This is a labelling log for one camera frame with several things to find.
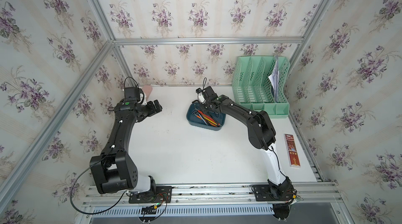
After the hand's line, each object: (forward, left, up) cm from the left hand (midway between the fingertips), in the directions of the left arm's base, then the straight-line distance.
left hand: (155, 110), depth 83 cm
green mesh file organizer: (+34, -65, -16) cm, 75 cm away
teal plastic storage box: (+3, -20, -16) cm, 26 cm away
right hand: (+12, -27, -10) cm, 31 cm away
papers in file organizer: (+17, -67, +9) cm, 69 cm away
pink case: (+32, +16, -17) cm, 39 cm away
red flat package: (-17, -76, -16) cm, 79 cm away
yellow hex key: (+4, -31, -16) cm, 35 cm away
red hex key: (+6, -30, -17) cm, 35 cm away
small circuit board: (-42, 0, -21) cm, 47 cm away
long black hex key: (+8, -24, -16) cm, 30 cm away
